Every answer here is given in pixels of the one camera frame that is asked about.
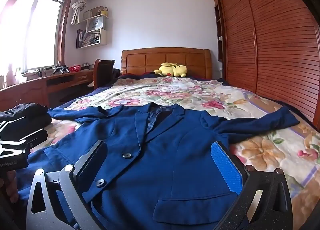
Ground white paper bag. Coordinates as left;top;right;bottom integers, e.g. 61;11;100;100
86;17;104;32

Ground black device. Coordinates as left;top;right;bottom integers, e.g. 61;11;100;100
52;62;70;75

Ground blue suit jacket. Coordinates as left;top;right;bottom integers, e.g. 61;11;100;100
15;103;300;230

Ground row of books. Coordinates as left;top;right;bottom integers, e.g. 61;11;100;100
77;29;100;47

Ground wooden bed headboard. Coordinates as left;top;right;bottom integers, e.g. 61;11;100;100
121;47;212;79

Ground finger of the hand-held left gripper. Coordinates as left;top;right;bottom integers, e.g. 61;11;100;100
0;113;27;135
15;128;48;149

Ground tied beige curtain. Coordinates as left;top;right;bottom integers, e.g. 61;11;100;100
71;0;94;25

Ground wooden desk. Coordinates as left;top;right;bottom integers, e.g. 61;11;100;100
0;66;97;112

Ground person's left hand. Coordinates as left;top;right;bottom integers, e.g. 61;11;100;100
5;170;20;204

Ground window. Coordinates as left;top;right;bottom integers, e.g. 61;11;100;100
0;0;74;76

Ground white wall shelf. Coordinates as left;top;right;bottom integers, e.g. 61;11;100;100
76;8;110;49

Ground wooden chair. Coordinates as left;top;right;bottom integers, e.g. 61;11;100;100
93;58;116;89

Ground yellow plush toy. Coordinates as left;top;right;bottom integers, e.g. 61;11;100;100
152;62;188;78

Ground wooden louvered wardrobe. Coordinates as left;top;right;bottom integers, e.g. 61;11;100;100
211;0;320;131

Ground bed with floral blanket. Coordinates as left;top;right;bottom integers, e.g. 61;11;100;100
25;76;320;230

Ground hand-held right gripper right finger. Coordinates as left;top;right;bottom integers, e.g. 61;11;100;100
211;141;293;230

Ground pink bottle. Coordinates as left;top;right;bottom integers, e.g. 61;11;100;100
6;64;17;87

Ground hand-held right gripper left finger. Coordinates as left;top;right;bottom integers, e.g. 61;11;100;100
26;140;108;230

